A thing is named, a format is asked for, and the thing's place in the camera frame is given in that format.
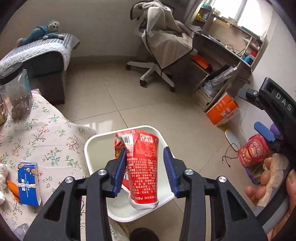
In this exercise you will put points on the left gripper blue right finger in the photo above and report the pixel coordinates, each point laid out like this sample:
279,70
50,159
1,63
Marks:
170,171

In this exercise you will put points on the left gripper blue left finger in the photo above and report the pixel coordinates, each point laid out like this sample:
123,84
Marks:
119,171

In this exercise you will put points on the red milk tea carton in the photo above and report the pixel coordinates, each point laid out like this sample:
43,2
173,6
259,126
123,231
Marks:
141,173

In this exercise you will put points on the clear crushed plastic bottle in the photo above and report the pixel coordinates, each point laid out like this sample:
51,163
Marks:
20,231

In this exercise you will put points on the white trash bin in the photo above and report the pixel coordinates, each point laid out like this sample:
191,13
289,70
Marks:
99,149

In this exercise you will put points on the person's right hand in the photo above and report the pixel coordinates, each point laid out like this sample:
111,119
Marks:
255,194

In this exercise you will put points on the red snack bag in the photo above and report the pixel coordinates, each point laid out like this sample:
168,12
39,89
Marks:
254,151

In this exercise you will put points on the orange cardboard box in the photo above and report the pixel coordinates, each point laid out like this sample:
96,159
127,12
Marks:
223,110

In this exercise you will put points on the white oval scale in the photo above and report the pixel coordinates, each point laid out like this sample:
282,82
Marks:
233,140

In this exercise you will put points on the wooden desk with shelves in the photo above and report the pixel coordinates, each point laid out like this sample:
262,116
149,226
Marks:
222,42

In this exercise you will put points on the floral tablecloth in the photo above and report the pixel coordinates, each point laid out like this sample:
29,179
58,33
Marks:
47,138

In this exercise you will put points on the blue biscuit box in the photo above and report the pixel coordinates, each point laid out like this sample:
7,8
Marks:
28,184

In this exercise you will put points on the crumpled white tissue lower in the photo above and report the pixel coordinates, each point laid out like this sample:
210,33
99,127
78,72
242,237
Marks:
3,185

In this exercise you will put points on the beige blanket on chair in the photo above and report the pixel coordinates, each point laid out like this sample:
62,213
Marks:
166,38

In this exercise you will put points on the clear jar with green contents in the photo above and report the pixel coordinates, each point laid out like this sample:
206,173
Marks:
3,112

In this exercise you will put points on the dark ottoman with quilted cover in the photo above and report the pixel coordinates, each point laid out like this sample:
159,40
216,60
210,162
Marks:
46,62

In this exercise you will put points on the clear jar with brown nuts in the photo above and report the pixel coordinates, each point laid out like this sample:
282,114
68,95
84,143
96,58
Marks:
16,91

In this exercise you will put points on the white office chair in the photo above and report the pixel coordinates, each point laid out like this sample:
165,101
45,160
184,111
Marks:
150,66

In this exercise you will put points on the blue monkey plush toy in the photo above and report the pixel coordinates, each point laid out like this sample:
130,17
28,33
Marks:
42,32

